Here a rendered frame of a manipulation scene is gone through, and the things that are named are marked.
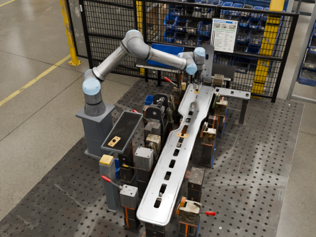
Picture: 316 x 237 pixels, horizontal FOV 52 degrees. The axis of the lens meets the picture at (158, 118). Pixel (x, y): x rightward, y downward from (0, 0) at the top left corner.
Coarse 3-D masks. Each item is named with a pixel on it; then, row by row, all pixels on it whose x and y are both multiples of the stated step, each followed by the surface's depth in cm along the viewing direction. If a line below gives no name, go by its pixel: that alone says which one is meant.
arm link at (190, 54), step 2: (184, 52) 227; (186, 52) 227; (188, 52) 227; (190, 52) 227; (192, 52) 227; (178, 54) 227; (180, 54) 225; (182, 54) 225; (184, 54) 225; (186, 54) 225; (188, 54) 225; (190, 54) 226; (192, 54) 226; (178, 56) 227; (180, 56) 225; (182, 56) 225; (184, 56) 224; (186, 56) 223; (188, 56) 222; (190, 56) 223; (192, 56) 226; (194, 56) 226; (184, 58) 222; (192, 58) 226; (194, 58) 226; (194, 60) 227
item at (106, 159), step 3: (105, 156) 185; (108, 156) 185; (111, 156) 185; (102, 159) 183; (105, 159) 183; (108, 159) 183; (111, 159) 184; (102, 162) 182; (105, 162) 181; (108, 162) 181
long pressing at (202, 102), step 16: (192, 96) 258; (208, 96) 258; (192, 128) 227; (176, 144) 215; (192, 144) 215; (160, 160) 204; (176, 160) 204; (160, 176) 194; (176, 176) 194; (144, 192) 184; (176, 192) 185; (144, 208) 176; (160, 208) 176; (160, 224) 169
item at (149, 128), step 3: (147, 126) 214; (150, 126) 214; (144, 129) 212; (147, 129) 212; (150, 129) 212; (144, 132) 214; (147, 132) 213; (150, 132) 213; (144, 135) 216; (147, 135) 215
